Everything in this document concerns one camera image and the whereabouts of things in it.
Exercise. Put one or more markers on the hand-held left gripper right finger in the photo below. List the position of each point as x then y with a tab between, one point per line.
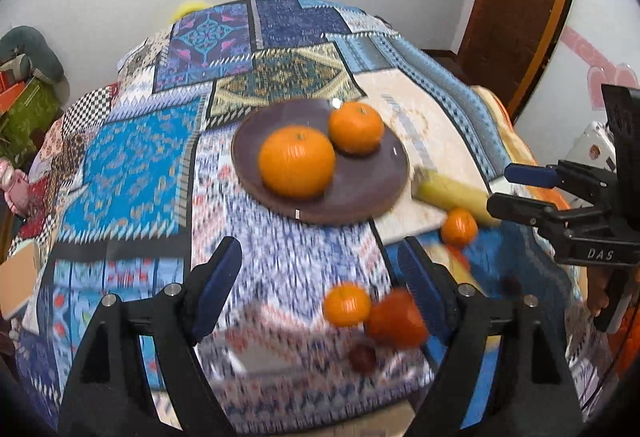
415	282

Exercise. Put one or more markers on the large orange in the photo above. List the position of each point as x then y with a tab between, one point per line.
297	162

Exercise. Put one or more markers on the brown round plate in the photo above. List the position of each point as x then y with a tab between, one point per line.
365	194

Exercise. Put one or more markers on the grey-green cushion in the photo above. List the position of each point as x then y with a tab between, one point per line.
30	52

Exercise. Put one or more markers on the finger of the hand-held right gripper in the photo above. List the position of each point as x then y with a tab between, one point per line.
525	209
530	174

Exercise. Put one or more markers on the yellow fruit wedge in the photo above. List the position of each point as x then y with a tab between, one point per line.
450	197

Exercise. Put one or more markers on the light wooden board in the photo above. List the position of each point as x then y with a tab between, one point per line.
20	279

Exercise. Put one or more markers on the person's right hand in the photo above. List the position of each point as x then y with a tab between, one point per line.
596	292

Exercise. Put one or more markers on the small orange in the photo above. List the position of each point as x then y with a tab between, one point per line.
459	227
346	304

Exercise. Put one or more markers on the pink plush toy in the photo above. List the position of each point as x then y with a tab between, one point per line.
12	187

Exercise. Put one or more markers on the patchwork printed blanket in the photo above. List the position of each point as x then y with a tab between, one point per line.
130	177

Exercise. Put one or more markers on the red-orange tomato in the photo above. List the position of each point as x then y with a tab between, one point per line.
397	319

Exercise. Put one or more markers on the medium orange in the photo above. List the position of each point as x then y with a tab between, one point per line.
356	128

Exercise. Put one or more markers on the dark red plum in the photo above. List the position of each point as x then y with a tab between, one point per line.
362	359

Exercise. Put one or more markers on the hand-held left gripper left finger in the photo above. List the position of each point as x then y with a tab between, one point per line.
220	287

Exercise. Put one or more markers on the orange box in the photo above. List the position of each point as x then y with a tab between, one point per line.
11	89

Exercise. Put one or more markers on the orange quilt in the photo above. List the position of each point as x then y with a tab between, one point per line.
520	142

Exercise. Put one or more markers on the white printed bag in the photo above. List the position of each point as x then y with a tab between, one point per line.
592	149

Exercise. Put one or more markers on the yellow plastic object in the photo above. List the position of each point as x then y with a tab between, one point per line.
189	9

